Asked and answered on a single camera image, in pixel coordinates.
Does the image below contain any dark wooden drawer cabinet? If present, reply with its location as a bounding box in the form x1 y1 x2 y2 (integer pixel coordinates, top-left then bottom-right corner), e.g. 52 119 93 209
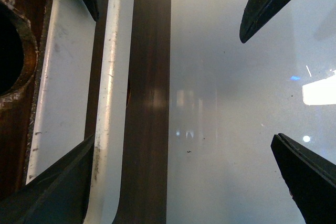
1 0 53 199

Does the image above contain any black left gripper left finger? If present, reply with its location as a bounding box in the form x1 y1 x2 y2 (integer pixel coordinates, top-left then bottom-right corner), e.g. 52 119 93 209
1 136 95 223

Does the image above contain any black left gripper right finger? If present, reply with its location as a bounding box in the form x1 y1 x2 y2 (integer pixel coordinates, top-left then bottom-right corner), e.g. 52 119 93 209
271 133 335 223

